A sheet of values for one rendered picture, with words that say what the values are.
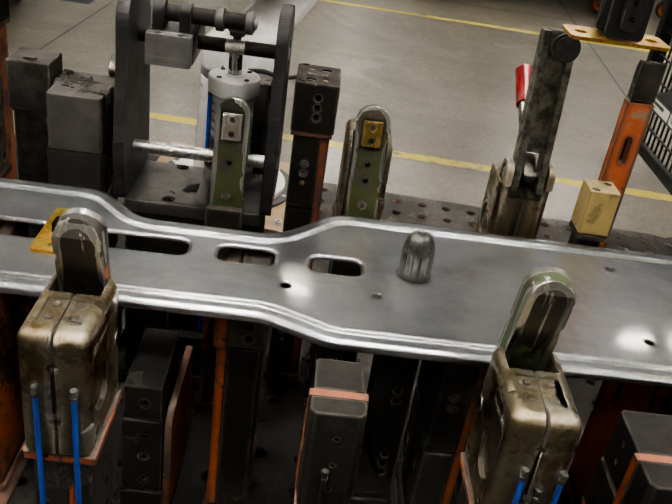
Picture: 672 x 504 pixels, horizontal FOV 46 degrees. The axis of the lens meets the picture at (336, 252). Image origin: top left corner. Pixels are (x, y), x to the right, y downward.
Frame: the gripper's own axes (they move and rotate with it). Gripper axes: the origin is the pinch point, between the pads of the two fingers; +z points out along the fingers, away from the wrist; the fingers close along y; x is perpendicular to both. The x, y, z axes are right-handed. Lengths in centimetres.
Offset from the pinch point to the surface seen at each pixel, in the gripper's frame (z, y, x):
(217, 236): 27.2, -2.9, -32.2
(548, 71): 10.1, -15.7, -0.2
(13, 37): 126, -367, -190
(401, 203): 57, -77, -4
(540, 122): 15.5, -14.9, 0.1
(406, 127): 127, -308, 24
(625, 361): 27.5, 10.3, 5.5
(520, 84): 14.2, -23.6, -0.7
